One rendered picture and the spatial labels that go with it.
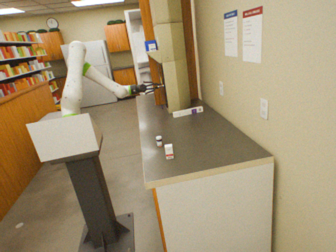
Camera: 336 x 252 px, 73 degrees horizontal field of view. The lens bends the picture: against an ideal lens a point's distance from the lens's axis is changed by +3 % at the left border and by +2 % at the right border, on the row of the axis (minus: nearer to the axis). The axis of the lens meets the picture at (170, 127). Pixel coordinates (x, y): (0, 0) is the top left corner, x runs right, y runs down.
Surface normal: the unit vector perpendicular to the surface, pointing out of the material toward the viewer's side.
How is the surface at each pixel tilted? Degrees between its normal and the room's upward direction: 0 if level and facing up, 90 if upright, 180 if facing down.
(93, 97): 90
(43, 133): 90
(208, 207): 90
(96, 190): 90
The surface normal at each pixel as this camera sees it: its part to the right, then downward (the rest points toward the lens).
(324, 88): -0.98, 0.18
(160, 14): 0.25, 0.33
